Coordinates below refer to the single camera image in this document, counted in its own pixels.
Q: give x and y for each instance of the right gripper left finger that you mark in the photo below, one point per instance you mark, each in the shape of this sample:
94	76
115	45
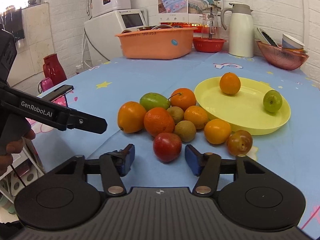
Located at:
113	166

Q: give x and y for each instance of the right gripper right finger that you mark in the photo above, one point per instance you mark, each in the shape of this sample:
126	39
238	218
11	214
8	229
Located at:
206	167

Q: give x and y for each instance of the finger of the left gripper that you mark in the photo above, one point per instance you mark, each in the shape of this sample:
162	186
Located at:
58	92
85	122

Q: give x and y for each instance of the yellow-orange round orange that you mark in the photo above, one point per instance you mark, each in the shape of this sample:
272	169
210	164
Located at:
217	131

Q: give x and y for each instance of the dark red-yellow plum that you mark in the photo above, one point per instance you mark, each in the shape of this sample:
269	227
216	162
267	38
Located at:
239	143

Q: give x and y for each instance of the brown kiwi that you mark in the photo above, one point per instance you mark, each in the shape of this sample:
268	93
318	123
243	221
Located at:
176	113
186	130

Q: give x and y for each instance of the red apple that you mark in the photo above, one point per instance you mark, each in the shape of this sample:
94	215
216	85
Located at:
167	147

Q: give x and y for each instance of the small mandarin orange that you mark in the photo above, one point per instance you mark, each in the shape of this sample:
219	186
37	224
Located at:
197	115

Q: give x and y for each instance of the large smooth orange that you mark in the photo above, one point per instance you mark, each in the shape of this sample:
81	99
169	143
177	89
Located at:
130	117

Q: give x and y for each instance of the rough dark orange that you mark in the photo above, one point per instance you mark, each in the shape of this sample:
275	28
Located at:
158	120

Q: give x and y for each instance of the green mango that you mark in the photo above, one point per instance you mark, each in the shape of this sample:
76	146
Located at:
153	100

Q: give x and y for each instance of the person's left hand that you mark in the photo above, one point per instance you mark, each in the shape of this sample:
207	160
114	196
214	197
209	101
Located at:
13	148

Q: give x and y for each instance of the pink cup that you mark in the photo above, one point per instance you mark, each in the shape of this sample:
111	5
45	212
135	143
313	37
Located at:
45	85

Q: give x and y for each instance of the red thermos jug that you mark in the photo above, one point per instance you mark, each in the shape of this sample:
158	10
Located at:
53	69

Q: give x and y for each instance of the white appliance with screen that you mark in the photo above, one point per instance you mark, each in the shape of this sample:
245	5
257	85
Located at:
101	32

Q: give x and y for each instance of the orange with stem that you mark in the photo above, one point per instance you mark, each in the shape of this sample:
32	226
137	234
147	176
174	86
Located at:
183	98

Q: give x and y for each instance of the orange on plate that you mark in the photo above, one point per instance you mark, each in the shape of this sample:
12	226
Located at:
230	83

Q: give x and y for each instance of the green apple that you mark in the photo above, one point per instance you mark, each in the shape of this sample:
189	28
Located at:
272	101

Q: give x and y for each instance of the orange plastic basket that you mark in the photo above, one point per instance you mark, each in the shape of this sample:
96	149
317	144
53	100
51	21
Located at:
157	44

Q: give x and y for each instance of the red plastic basket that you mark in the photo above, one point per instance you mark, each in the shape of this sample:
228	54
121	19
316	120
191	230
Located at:
205	45

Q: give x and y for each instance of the pink glass bowl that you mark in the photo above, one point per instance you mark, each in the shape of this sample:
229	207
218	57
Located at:
282	58

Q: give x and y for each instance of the glass pitcher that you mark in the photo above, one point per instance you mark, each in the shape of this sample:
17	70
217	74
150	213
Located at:
210	27

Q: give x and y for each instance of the white thermos jug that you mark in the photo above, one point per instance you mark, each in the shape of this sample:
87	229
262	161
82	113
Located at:
241	29

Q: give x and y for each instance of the tilted white dish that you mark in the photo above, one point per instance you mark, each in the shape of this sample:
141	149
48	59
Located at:
264	37

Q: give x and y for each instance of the stacked white-blue bowls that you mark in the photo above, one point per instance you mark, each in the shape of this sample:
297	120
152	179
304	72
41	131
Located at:
292	44

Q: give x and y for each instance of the bedding poster calendar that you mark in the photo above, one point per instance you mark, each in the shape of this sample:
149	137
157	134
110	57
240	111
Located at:
187	11

